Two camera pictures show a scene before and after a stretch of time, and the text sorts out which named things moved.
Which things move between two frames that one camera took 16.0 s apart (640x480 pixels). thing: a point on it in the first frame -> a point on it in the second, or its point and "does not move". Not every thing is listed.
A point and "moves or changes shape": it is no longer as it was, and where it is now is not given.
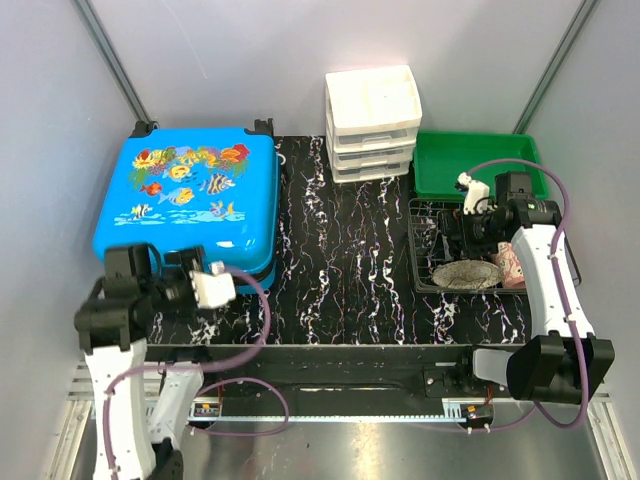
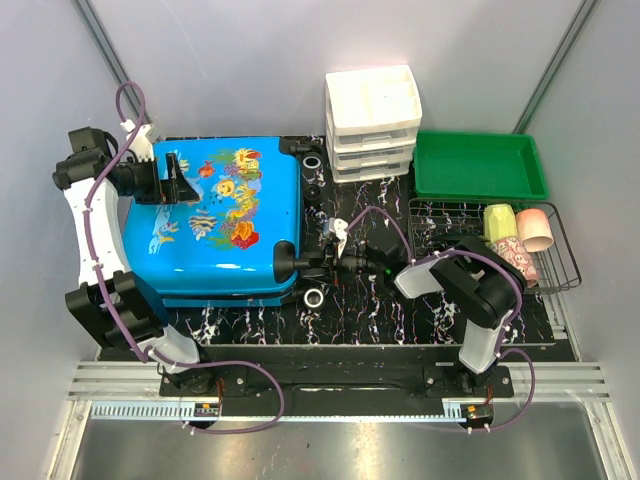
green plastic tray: x=440 y=157 does not move
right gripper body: x=479 y=234 -> x=351 y=262
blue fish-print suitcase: x=177 y=187 moves or changes shape
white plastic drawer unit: x=372 y=117 does not move
